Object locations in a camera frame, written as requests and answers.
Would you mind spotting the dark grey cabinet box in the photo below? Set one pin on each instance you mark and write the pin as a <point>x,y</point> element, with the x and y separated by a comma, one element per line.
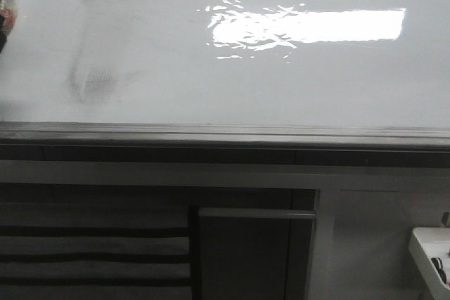
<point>254,258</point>

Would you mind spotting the white whiteboard marker pen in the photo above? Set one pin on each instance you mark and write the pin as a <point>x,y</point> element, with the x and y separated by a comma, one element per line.
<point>8,18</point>

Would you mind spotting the white whiteboard with metal frame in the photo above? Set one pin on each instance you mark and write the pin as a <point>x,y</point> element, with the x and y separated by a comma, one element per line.
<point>274,73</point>

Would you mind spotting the grey table frame rail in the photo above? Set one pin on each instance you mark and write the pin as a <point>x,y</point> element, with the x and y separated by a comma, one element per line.
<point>397,170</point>

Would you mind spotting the white plastic tray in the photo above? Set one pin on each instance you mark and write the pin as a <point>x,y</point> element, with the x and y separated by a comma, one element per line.
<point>426,243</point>

